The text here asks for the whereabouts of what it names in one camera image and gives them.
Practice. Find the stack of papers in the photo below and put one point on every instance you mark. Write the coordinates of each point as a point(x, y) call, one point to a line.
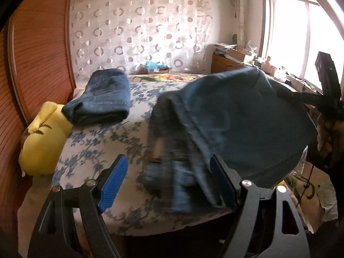
point(224, 48)

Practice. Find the blue plastic bag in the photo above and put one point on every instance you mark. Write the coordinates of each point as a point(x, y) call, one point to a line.
point(153, 65)

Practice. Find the open cardboard box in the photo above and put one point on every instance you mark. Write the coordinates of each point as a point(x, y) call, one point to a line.
point(242, 56)

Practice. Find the small cardboard box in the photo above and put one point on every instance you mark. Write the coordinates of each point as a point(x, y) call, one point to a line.
point(161, 71)

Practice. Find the circle patterned curtain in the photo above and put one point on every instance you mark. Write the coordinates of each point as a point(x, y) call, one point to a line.
point(134, 32)

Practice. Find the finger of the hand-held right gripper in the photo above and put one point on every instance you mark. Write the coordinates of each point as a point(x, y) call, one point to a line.
point(301, 98)

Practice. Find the wooden headboard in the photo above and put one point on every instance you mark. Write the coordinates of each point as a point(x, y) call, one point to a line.
point(35, 59)

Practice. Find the blue floral bed sheet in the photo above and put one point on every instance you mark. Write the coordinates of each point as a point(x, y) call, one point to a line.
point(107, 145)

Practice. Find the wooden cabinet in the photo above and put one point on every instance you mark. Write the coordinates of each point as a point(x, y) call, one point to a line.
point(223, 64)

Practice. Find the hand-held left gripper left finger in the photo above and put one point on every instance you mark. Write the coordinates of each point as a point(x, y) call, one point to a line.
point(113, 184)

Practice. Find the person's right forearm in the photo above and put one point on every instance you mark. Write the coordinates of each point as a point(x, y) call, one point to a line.
point(326, 131)

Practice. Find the yellow pillow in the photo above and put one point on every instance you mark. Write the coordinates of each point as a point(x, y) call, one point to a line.
point(43, 145)

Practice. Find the window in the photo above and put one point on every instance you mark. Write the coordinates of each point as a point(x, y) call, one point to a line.
point(290, 37)

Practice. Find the blue denim pants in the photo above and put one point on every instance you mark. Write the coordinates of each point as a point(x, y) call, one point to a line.
point(242, 118)
point(104, 94)

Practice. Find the pink bottle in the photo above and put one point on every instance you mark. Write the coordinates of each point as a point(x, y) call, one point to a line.
point(266, 64)

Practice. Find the wrapped white pipe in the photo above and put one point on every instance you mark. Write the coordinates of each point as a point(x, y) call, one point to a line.
point(240, 10)

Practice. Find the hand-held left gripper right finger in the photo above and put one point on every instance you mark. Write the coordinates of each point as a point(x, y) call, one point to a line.
point(223, 184)

